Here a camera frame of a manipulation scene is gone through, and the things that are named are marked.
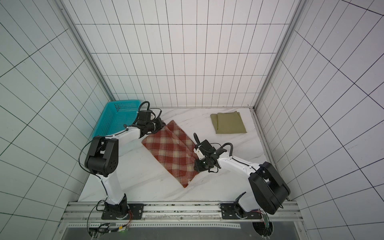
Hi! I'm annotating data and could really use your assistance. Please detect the electronics board with wires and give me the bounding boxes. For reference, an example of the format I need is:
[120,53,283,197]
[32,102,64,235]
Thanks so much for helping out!
[87,210,133,240]

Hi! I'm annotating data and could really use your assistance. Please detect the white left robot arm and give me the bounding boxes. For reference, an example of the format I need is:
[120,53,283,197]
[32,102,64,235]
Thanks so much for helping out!
[80,101,166,216]

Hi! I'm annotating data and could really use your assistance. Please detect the teal plastic basket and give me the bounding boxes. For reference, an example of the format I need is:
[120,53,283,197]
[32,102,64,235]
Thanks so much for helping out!
[92,100,141,138]

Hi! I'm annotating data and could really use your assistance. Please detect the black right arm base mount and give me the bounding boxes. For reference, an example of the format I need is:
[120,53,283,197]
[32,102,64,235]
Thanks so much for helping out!
[219,192,262,220]

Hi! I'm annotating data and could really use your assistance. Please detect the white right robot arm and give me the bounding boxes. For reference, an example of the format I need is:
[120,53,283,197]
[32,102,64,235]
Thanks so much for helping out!
[194,133,291,219]

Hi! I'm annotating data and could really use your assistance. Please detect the aluminium corner post left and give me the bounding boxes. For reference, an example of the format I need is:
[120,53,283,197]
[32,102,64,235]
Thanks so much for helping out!
[54,0,116,101]

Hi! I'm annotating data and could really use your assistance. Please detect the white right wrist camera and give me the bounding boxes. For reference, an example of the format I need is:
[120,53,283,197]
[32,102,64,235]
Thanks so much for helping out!
[194,146,205,160]

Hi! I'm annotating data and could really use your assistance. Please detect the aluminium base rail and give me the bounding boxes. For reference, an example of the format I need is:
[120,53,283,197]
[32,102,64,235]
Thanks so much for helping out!
[61,202,304,229]

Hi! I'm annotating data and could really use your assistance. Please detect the olive green skirt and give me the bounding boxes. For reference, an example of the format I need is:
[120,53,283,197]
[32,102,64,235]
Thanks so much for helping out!
[210,111,247,135]

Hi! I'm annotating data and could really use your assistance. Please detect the red plaid skirt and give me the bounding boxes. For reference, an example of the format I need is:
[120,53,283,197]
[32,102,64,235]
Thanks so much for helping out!
[142,120,199,188]

